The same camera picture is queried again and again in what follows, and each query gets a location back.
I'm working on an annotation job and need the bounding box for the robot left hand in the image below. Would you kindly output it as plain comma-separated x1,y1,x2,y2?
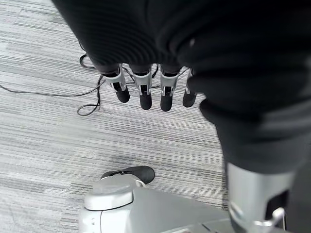
50,0,311,233

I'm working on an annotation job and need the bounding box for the dark robot foot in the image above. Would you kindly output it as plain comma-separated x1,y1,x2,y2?
101,166,156,184

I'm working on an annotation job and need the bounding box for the silver robot leg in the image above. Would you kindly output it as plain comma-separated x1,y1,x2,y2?
78,177,234,233

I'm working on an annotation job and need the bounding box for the black floor cable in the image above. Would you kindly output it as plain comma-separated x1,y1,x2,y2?
0,53,137,116

